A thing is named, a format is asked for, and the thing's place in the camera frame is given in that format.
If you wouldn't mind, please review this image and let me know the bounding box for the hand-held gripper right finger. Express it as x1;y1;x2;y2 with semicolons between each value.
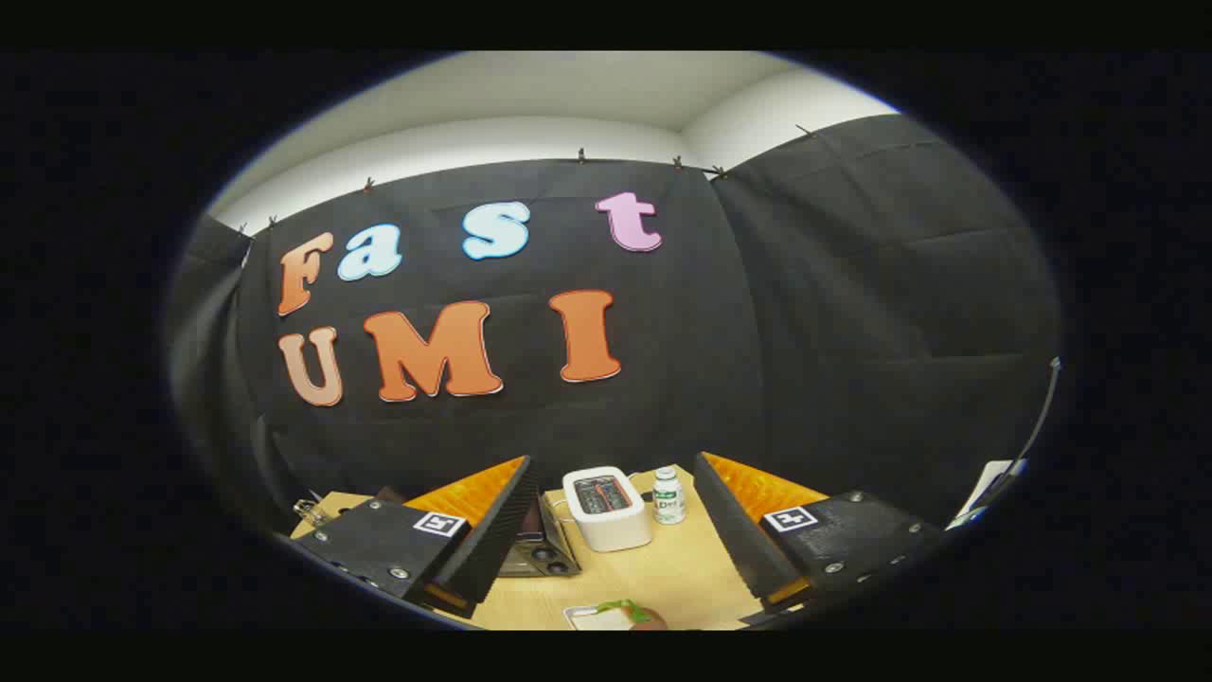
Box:
693;452;943;615

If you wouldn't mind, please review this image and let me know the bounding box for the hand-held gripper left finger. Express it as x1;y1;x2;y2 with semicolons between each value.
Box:
292;456;539;619

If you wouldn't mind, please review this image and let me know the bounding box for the black toaster oven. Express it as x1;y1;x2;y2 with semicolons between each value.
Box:
374;486;580;579

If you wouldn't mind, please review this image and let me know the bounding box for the lettuce sandwich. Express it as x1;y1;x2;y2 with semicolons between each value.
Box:
597;599;668;631

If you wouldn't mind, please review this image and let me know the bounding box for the white pop-up toaster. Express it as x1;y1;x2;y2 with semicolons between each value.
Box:
562;466;653;553

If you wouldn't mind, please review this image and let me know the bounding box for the white bottle green label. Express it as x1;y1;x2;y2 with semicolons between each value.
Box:
652;466;686;525

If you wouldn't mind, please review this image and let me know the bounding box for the white plate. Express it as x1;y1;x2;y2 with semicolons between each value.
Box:
563;606;633;631

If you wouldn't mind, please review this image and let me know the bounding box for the white flat panel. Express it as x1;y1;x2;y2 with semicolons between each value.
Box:
945;459;1028;531

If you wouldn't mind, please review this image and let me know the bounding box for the grey cable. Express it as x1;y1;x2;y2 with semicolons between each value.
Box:
952;357;1062;527

